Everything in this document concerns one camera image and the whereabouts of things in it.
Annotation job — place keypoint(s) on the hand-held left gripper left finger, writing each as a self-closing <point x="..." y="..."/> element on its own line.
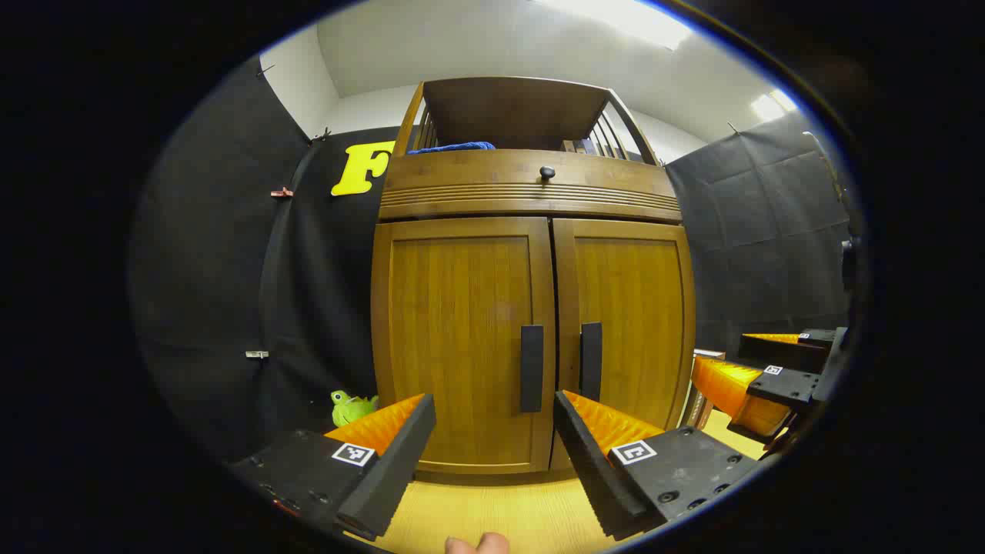
<point x="392" y="469"/>

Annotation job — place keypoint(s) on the black backdrop cloth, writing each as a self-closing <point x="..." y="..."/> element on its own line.
<point x="208" y="254"/>
<point x="769" y="231"/>
<point x="323" y="269"/>

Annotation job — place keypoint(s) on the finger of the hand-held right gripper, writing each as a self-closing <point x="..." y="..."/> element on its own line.
<point x="785" y="385"/>
<point x="777" y="354"/>

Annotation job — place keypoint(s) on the red clip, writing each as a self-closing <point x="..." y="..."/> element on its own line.
<point x="281" y="192"/>

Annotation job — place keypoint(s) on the wooden double-door shoe cabinet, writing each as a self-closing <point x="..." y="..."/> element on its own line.
<point x="531" y="200"/>

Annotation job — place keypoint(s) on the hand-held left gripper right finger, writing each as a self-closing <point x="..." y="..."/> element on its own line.
<point x="596" y="477"/>

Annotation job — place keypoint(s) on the wooden cabinet door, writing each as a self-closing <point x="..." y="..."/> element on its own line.
<point x="454" y="323"/>
<point x="631" y="308"/>

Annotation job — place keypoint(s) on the blue cloth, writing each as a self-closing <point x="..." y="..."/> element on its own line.
<point x="450" y="146"/>

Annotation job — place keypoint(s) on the green plush toy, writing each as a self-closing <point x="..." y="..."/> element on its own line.
<point x="350" y="408"/>

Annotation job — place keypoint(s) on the black drawer knob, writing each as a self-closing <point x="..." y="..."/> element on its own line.
<point x="547" y="173"/>

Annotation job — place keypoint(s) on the small ceiling light panel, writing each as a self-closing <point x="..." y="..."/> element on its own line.
<point x="772" y="104"/>

